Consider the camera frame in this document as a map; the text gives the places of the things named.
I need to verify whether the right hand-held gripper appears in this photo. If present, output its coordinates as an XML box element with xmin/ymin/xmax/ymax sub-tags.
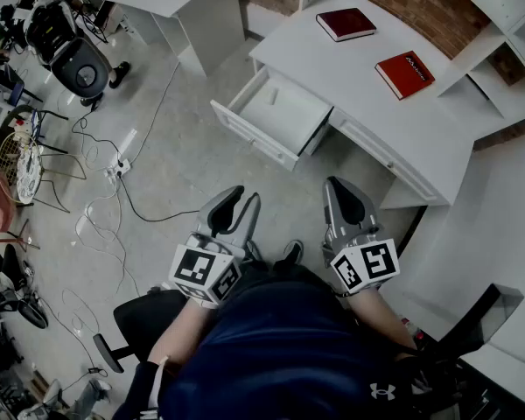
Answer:
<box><xmin>321</xmin><ymin>176</ymin><xmax>401</xmax><ymax>297</ymax></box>

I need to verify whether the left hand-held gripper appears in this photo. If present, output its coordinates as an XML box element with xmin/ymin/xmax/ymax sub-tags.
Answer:
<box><xmin>168</xmin><ymin>185</ymin><xmax>262</xmax><ymax>310</ymax></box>

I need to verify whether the white desk drawer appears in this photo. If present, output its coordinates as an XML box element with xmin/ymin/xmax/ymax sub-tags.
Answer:
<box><xmin>209</xmin><ymin>66</ymin><xmax>334</xmax><ymax>172</ymax></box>

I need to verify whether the person's left forearm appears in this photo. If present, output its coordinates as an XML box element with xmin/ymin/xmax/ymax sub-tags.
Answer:
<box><xmin>147</xmin><ymin>297</ymin><xmax>220</xmax><ymax>367</ymax></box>

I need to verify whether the person's right forearm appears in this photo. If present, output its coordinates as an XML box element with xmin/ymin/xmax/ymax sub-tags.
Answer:
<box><xmin>345</xmin><ymin>286</ymin><xmax>419</xmax><ymax>352</ymax></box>

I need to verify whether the closed white drawer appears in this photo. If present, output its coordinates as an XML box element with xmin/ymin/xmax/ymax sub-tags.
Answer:
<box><xmin>330</xmin><ymin>109</ymin><xmax>450</xmax><ymax>207</ymax></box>

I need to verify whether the white power strip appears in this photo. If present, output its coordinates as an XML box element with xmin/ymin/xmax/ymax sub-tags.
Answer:
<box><xmin>103</xmin><ymin>157</ymin><xmax>133</xmax><ymax>179</ymax></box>

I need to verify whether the black office chair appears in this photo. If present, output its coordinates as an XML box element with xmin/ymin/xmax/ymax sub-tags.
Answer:
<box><xmin>91</xmin><ymin>289</ymin><xmax>189</xmax><ymax>375</ymax></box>

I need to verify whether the person's dark clothing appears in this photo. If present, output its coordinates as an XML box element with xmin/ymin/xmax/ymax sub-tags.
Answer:
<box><xmin>113</xmin><ymin>260</ymin><xmax>421</xmax><ymax>420</ymax></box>

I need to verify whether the white desk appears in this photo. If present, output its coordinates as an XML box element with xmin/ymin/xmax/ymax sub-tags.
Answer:
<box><xmin>248</xmin><ymin>0</ymin><xmax>476</xmax><ymax>209</ymax></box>

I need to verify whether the bright red book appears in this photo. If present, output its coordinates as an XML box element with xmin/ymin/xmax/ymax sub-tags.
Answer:
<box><xmin>374</xmin><ymin>50</ymin><xmax>437</xmax><ymax>102</ymax></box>

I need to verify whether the black angled stand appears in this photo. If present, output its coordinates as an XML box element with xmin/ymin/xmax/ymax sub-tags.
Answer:
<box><xmin>419</xmin><ymin>283</ymin><xmax>525</xmax><ymax>367</ymax></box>

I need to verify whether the dark red book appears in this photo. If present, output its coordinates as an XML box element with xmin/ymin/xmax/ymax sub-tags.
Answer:
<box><xmin>315</xmin><ymin>7</ymin><xmax>377</xmax><ymax>43</ymax></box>

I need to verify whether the white shelf unit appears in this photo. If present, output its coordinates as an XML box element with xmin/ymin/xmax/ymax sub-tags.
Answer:
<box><xmin>297</xmin><ymin>0</ymin><xmax>525</xmax><ymax>139</ymax></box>

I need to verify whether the black floor cable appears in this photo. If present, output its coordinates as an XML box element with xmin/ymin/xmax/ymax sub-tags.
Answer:
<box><xmin>72</xmin><ymin>102</ymin><xmax>201</xmax><ymax>224</ymax></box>

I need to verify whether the wire chair with patterned cushion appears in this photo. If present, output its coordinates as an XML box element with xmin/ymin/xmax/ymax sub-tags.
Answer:
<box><xmin>0</xmin><ymin>131</ymin><xmax>88</xmax><ymax>214</ymax></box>

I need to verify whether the black frame chair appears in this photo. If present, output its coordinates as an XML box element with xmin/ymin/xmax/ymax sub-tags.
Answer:
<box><xmin>0</xmin><ymin>104</ymin><xmax>70</xmax><ymax>155</ymax></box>

